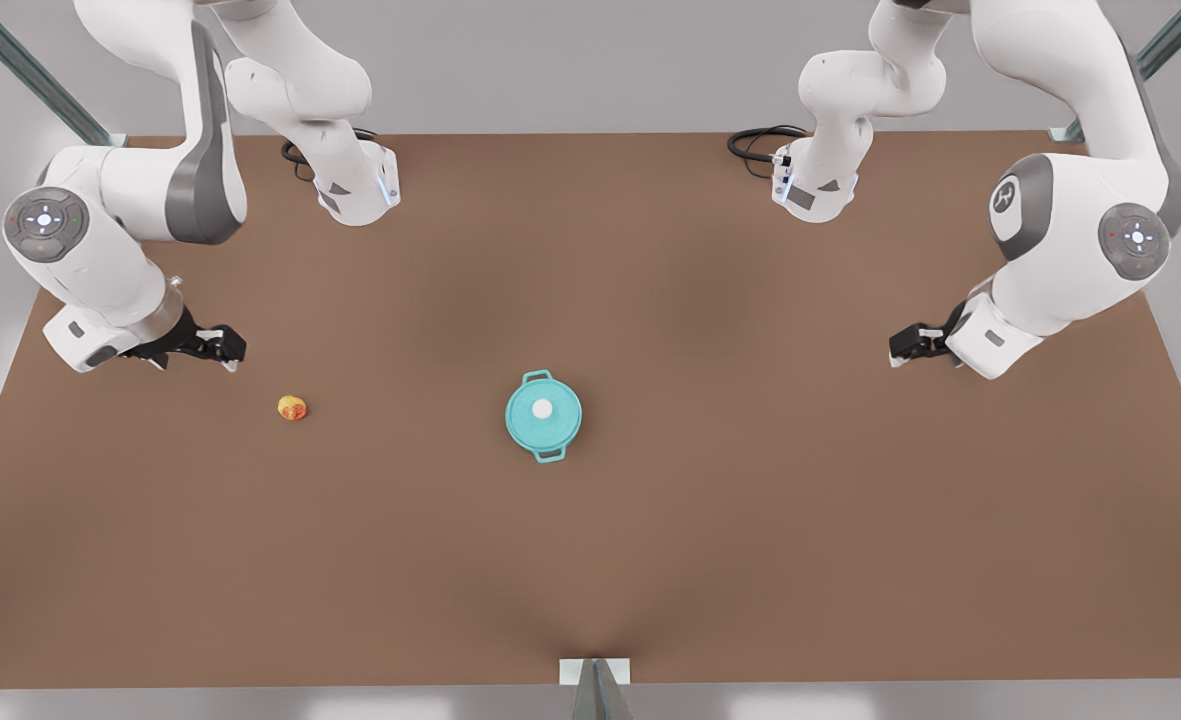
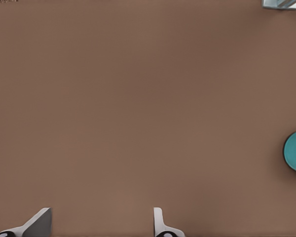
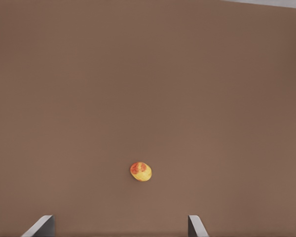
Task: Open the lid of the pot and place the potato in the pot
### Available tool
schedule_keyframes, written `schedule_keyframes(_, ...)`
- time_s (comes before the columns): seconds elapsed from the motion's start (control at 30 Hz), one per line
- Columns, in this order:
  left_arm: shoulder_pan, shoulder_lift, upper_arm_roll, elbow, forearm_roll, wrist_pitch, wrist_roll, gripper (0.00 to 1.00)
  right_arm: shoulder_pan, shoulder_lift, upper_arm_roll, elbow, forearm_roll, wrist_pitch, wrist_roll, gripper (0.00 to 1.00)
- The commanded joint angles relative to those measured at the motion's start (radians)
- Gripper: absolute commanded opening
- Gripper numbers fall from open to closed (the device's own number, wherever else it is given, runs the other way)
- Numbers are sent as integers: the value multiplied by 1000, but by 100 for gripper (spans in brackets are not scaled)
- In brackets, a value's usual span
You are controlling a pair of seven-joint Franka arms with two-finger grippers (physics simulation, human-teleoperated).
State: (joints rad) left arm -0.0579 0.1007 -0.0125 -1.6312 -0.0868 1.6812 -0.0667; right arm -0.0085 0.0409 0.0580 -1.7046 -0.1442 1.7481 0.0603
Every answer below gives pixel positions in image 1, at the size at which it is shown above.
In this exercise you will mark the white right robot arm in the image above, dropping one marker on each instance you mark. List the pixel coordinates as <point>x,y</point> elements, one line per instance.
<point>100,260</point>

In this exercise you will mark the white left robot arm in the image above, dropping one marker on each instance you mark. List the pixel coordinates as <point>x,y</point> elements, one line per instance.
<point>1070,250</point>

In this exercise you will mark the small yellow potato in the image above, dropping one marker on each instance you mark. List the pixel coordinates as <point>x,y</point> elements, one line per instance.
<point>292,407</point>

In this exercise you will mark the teal pot lid white knob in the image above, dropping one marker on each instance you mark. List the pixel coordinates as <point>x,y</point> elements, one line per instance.
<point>543,410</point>

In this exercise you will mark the silver frame post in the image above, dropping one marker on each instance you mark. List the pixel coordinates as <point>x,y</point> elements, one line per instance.
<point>596,690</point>
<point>1140,60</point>
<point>35,72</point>

